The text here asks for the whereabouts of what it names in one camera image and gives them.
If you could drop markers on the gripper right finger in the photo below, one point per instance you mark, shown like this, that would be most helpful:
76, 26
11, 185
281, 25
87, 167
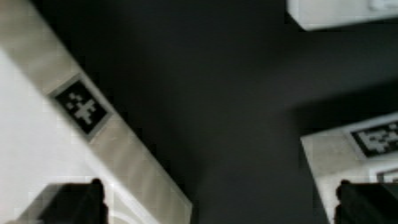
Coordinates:
368, 203

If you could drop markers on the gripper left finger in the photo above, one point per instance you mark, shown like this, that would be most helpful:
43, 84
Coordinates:
76, 206

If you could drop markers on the white square tabletop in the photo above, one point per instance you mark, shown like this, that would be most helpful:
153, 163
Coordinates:
66, 141

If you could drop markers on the white leg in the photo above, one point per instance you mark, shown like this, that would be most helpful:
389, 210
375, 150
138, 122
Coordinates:
352, 154
320, 14

